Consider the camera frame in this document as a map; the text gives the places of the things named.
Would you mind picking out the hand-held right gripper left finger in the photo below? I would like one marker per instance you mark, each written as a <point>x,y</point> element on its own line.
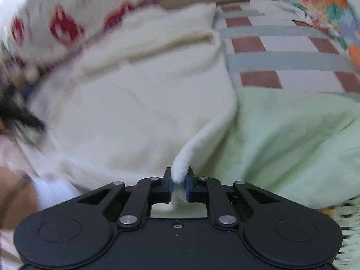
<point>168,187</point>

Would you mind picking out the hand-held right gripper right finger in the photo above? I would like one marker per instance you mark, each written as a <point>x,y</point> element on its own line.
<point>188,187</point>

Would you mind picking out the cream white garment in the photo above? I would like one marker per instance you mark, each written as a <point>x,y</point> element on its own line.
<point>140,104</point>

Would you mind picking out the red bear pillow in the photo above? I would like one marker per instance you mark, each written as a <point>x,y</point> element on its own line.
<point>56,14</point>

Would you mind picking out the light green blanket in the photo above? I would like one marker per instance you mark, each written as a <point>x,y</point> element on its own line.
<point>295,135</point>

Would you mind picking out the checked bed sheet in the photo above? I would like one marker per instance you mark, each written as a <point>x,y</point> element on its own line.
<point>281,62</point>

